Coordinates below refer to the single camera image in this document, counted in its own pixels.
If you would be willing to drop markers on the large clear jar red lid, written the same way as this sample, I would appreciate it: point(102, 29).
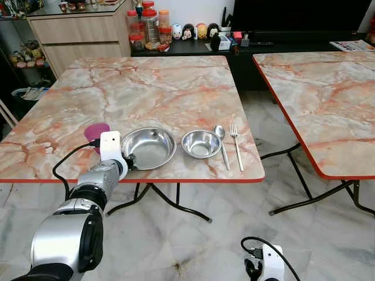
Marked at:
point(150, 26)

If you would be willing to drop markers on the black haired toy figurine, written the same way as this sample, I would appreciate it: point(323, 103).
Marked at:
point(188, 32)

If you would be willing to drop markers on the white blue toy figurine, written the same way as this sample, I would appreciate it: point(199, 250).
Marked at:
point(177, 32)

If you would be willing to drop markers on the large steel bowl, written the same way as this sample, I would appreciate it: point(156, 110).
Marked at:
point(149, 149)

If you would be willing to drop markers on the steel fork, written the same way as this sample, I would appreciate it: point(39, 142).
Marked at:
point(238, 153)

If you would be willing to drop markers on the black television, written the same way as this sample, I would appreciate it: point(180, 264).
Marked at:
point(299, 14)

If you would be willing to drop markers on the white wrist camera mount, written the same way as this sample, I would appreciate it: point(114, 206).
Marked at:
point(110, 146)
point(272, 263)

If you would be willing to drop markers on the steel spoon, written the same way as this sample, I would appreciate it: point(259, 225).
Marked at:
point(219, 131)

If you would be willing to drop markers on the small steel bowl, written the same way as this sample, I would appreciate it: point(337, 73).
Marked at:
point(201, 144)

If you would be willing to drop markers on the yellow toy figurine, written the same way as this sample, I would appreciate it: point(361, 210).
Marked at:
point(201, 31)

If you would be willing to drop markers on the small jar red lid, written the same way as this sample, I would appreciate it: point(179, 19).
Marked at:
point(165, 36)
point(137, 42)

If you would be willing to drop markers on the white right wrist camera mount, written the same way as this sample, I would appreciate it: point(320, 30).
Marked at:
point(272, 263)

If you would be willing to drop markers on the small white box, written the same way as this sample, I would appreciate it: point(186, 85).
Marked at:
point(224, 42)

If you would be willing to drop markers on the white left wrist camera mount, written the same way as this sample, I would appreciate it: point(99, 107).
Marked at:
point(110, 146)

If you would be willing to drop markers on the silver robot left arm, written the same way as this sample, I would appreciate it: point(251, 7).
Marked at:
point(58, 240)

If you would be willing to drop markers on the small red box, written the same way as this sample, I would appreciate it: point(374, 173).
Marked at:
point(238, 36)

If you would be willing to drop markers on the light wooden cabinet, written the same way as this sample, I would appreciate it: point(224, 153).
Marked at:
point(82, 35)

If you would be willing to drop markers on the clear jar orange lid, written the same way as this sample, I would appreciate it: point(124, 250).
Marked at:
point(164, 19)

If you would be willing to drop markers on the dark display shelf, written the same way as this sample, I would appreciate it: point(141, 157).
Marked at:
point(23, 55)

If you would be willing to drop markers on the tall clear jar red lid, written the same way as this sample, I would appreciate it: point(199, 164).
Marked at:
point(133, 22)

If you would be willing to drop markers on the red decoration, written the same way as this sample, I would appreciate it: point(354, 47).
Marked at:
point(371, 32)

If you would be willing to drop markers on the printed magazine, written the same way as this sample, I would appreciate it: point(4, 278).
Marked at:
point(351, 45)

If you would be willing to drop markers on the marble pattern folding table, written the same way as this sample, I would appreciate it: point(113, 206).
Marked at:
point(328, 99)
point(146, 93)

